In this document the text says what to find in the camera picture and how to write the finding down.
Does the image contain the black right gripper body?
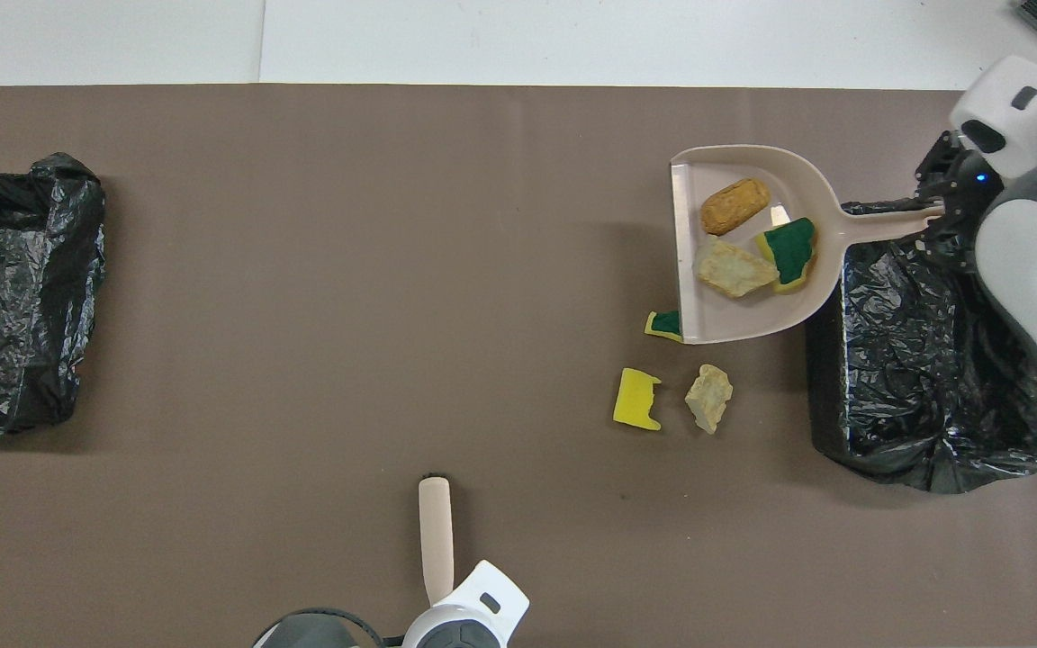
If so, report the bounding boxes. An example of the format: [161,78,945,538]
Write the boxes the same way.
[925,130,1007,271]

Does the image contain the brown bread-like foam chunk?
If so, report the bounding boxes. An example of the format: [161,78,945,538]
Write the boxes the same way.
[699,177,771,237]

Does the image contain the pink hand brush black bristles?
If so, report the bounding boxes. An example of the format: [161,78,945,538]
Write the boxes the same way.
[418,474,455,606]

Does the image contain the notched yellow sponge piece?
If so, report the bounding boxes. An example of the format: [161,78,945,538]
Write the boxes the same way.
[612,367,663,432]

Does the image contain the yellow sponge chunk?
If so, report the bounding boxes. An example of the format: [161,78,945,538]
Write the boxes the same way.
[755,217,819,295]

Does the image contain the brown paper table mat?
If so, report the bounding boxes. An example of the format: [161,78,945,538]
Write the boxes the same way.
[0,84,1037,648]

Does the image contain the pink plastic dustpan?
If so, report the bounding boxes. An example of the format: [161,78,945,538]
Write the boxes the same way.
[669,144,945,346]

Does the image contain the beige rock chunk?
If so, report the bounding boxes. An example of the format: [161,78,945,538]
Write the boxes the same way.
[684,364,735,436]
[692,238,780,300]

